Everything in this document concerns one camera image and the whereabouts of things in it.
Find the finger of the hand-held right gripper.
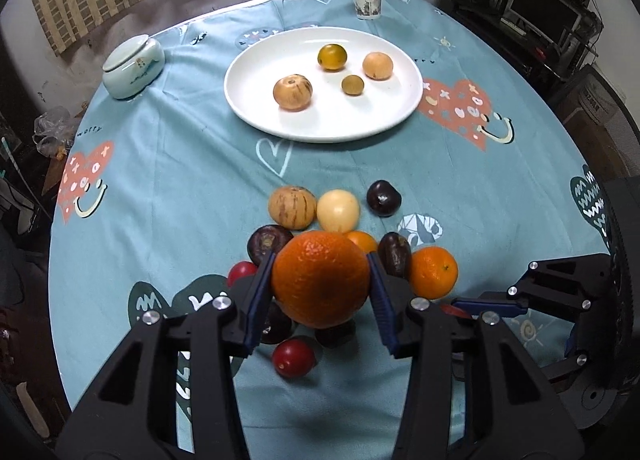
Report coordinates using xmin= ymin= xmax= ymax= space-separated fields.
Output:
xmin=450 ymin=254 xmax=613 ymax=323
xmin=542 ymin=323 xmax=618 ymax=387

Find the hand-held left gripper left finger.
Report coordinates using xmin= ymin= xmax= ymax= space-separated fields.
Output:
xmin=54 ymin=250 xmax=277 ymax=460

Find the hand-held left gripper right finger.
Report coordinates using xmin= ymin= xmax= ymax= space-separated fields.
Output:
xmin=366 ymin=251 xmax=586 ymax=460

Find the mandarin orange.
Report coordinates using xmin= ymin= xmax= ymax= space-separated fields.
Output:
xmin=409 ymin=246 xmax=459 ymax=300

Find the small orange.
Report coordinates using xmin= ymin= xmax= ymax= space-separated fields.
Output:
xmin=345 ymin=230 xmax=379 ymax=255

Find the large orange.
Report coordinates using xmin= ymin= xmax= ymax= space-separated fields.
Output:
xmin=271 ymin=232 xmax=372 ymax=329

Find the white round plate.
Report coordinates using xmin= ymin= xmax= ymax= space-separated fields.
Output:
xmin=223 ymin=27 xmax=424 ymax=143

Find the striped tan melon fruit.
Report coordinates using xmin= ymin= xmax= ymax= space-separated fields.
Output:
xmin=268 ymin=185 xmax=318 ymax=230
xmin=272 ymin=74 xmax=314 ymax=112

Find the cream round fruit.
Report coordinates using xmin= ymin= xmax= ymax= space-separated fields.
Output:
xmin=317 ymin=189 xmax=361 ymax=233

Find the blue printed tablecloth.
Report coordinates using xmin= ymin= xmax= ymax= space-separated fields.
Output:
xmin=47 ymin=0 xmax=618 ymax=460

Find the brown cardboard box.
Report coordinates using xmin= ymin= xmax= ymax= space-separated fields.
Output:
xmin=547 ymin=65 xmax=640 ymax=181

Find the tan round fruit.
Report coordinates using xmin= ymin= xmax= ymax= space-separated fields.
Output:
xmin=362 ymin=52 xmax=394 ymax=80

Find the yellow-green citrus fruit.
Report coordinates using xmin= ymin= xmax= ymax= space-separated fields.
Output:
xmin=317 ymin=43 xmax=348 ymax=72

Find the pale green ceramic jar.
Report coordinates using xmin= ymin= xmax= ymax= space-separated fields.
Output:
xmin=102 ymin=34 xmax=165 ymax=100

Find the clear plastic bag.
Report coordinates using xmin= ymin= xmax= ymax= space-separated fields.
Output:
xmin=32 ymin=106 xmax=81 ymax=158

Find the black computer desk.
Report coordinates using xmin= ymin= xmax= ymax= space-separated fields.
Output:
xmin=437 ymin=0 xmax=601 ymax=86

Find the printed paper cup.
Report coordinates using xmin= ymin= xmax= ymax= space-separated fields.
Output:
xmin=348 ymin=0 xmax=384 ymax=21

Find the black computer monitor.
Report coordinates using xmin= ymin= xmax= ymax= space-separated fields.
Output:
xmin=507 ymin=0 xmax=583 ymax=38

